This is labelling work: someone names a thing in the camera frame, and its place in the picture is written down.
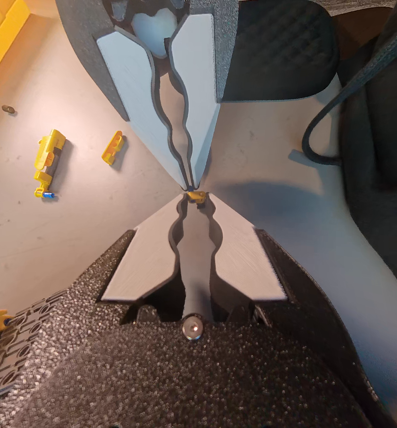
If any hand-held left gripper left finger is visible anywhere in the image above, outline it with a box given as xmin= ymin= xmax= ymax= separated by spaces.
xmin=100 ymin=194 xmax=187 ymax=305

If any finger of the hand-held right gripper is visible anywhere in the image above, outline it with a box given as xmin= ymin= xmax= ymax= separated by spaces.
xmin=97 ymin=30 xmax=189 ymax=188
xmin=169 ymin=14 xmax=221 ymax=189

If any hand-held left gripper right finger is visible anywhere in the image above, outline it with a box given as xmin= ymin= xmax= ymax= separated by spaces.
xmin=205 ymin=194 xmax=287 ymax=303

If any yellow wedge panel piece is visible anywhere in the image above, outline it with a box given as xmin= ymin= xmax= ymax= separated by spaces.
xmin=101 ymin=131 xmax=125 ymax=164

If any yellow parts bin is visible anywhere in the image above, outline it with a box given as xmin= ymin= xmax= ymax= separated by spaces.
xmin=0 ymin=0 xmax=31 ymax=86

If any yellow beam assembly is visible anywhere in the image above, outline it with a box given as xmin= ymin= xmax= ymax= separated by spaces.
xmin=34 ymin=130 xmax=67 ymax=189

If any yellow tracked toy robot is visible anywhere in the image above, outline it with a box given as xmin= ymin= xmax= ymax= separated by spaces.
xmin=0 ymin=284 xmax=69 ymax=408

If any black quilted chair armrest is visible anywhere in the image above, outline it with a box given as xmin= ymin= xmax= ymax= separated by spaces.
xmin=221 ymin=0 xmax=340 ymax=103

